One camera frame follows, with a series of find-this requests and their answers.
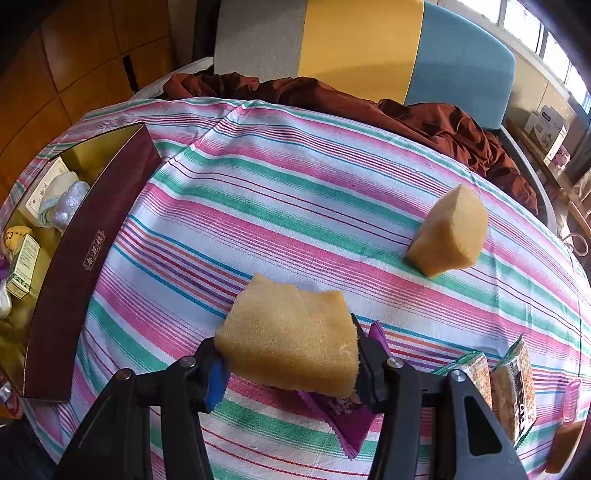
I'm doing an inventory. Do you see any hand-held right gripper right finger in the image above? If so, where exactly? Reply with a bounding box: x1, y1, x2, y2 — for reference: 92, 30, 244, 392
351, 314, 529, 480

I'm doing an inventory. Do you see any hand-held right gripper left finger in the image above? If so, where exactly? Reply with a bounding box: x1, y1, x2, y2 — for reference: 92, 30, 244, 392
53, 339, 232, 480

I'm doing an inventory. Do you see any yellow sponge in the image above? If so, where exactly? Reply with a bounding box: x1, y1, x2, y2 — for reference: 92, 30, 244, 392
545, 420, 585, 475
405, 184, 489, 278
213, 272, 361, 398

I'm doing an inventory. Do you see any maroon box with gold interior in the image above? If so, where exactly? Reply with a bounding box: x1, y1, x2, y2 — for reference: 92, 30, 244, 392
0, 122, 162, 402

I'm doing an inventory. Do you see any purple snack packet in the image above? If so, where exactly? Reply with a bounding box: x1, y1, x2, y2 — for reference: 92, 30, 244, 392
298, 320, 386, 460

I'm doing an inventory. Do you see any green-edged cracker packet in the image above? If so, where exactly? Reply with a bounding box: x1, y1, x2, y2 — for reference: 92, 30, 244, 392
489, 335, 537, 446
431, 352, 495, 411

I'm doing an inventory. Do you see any striped table cloth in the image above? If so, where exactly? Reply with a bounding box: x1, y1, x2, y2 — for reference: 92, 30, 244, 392
0, 97, 591, 480

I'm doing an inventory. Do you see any pink plastic cup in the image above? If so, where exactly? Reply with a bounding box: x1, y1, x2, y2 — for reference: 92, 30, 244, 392
562, 377, 583, 423

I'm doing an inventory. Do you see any yellow soft toy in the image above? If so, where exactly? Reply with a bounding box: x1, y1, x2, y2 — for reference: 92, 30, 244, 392
2, 225, 33, 259

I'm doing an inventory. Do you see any maroon cloth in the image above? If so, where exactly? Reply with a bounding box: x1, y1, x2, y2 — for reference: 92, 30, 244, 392
161, 71, 539, 215

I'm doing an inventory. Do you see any white flat box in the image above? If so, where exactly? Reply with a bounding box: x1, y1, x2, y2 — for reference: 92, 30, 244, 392
21, 157, 70, 220

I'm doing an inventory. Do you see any wooden side table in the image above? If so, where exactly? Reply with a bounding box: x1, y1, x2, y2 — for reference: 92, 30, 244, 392
508, 120, 591, 241

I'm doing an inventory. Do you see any white and blue carton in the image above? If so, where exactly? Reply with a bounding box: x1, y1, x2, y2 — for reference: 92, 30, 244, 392
524, 105, 568, 160

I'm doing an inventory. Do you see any blue yellow grey chair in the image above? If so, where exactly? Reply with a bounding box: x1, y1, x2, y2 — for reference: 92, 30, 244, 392
194, 0, 557, 232

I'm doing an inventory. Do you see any window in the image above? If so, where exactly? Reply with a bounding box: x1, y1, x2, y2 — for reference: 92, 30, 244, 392
485, 0, 591, 116

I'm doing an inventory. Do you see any white cable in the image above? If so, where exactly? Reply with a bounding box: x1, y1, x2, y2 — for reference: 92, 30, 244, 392
561, 231, 591, 257

